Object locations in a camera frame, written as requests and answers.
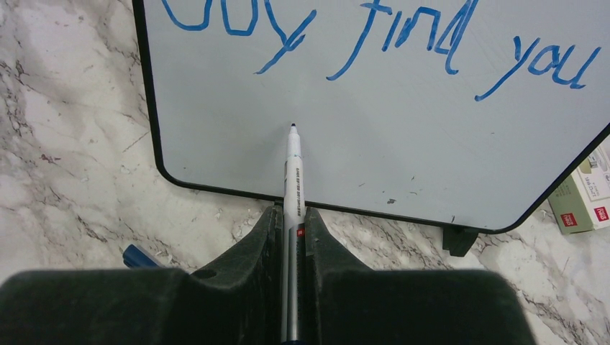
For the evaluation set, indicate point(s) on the whiteboard marker pen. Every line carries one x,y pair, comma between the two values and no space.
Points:
294,245

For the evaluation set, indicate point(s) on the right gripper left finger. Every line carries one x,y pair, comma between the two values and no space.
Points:
231,300

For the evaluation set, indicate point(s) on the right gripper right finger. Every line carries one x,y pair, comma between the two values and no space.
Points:
350,303

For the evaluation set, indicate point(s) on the blue marker cap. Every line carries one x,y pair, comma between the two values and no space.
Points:
135,257

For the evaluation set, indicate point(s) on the white eraser box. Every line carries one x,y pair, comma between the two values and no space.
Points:
581,202

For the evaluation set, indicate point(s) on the black framed small whiteboard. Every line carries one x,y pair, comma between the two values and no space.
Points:
462,114

